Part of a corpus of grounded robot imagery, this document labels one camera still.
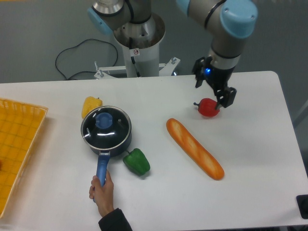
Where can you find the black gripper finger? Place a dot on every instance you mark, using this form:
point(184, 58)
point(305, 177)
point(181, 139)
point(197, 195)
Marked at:
point(225, 97)
point(198, 70)

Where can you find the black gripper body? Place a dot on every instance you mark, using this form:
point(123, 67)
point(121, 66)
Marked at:
point(217, 78)

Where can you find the orange toy baguette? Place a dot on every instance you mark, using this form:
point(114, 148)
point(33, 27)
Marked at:
point(191, 146)

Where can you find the glass lid with blue knob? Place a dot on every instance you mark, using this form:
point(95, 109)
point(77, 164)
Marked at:
point(106, 128)

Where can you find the dark pot with blue handle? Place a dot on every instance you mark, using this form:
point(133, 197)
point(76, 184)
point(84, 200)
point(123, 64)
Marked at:
point(103, 159)

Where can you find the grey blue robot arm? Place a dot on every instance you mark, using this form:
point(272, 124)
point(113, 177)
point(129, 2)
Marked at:
point(231, 22)

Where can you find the black sleeved forearm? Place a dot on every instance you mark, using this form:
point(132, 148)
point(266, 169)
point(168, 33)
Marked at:
point(115, 221)

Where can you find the person's hand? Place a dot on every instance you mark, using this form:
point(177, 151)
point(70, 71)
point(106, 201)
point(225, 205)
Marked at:
point(103, 195)

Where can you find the red toy bell pepper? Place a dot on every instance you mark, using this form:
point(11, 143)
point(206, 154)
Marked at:
point(207, 107)

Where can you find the green toy bell pepper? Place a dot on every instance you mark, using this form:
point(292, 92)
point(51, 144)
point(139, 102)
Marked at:
point(137, 162)

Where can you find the yellow toy bell pepper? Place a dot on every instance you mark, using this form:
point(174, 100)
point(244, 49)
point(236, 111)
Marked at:
point(89, 104)

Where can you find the black object at table edge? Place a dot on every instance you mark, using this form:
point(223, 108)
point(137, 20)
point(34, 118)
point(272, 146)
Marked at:
point(302, 201)

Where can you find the yellow plastic basket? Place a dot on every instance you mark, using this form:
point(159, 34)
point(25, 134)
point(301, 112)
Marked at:
point(19, 126)

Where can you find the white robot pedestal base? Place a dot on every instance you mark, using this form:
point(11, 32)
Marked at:
point(140, 47)

